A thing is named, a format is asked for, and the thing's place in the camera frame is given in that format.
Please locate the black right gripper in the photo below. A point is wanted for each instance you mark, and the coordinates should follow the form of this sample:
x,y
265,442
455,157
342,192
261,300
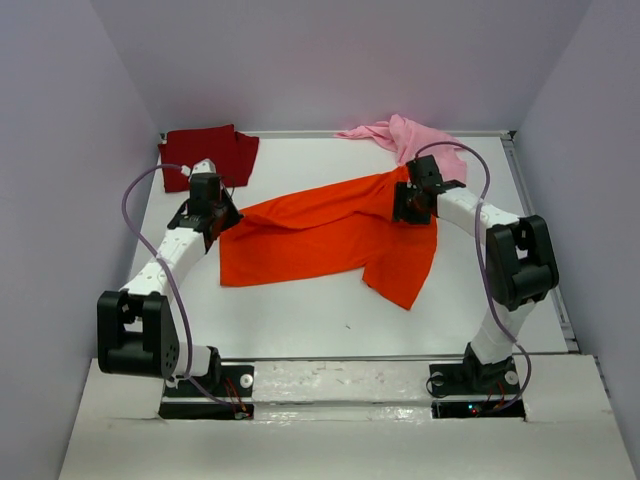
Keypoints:
x,y
403,189

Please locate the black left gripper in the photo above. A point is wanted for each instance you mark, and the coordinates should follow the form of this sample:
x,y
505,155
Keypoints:
x,y
233,214

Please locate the orange t-shirt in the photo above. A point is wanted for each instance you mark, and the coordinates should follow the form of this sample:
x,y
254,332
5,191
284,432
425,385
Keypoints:
x,y
329,230

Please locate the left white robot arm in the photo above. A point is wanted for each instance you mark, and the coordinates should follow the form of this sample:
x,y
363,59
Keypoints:
x,y
142,328

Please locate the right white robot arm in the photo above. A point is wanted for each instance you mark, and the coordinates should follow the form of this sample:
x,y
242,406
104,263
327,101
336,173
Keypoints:
x,y
517,264

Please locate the dark red folded t-shirt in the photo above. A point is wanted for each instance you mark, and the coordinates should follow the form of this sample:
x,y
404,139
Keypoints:
x,y
232,152

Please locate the pink t-shirt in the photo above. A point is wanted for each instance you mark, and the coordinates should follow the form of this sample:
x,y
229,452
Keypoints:
x,y
404,137

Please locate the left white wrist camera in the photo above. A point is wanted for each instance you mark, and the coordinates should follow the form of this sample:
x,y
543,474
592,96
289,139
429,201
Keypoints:
x,y
206,166

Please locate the aluminium table edge rail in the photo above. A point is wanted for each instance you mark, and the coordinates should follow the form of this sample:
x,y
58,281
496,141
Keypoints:
x,y
536,241

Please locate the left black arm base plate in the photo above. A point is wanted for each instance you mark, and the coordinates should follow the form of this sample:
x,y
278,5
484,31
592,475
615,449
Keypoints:
x,y
228,399

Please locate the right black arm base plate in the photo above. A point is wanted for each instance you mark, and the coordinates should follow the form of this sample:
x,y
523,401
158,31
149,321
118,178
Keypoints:
x,y
455,395

